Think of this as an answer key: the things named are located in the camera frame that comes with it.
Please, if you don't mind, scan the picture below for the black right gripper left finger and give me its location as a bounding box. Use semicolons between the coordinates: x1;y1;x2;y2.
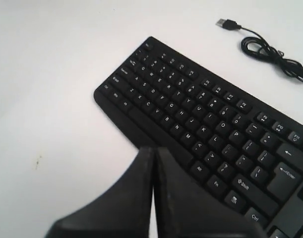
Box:
46;147;155;238

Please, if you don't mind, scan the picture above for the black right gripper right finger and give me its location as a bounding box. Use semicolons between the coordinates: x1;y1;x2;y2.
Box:
154;148;264;238

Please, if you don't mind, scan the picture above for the black USB cable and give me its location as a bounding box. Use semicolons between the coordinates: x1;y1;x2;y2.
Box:
216;18;303;83

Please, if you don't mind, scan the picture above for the black Acer keyboard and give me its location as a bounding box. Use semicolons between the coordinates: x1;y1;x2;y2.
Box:
93;37;303;238

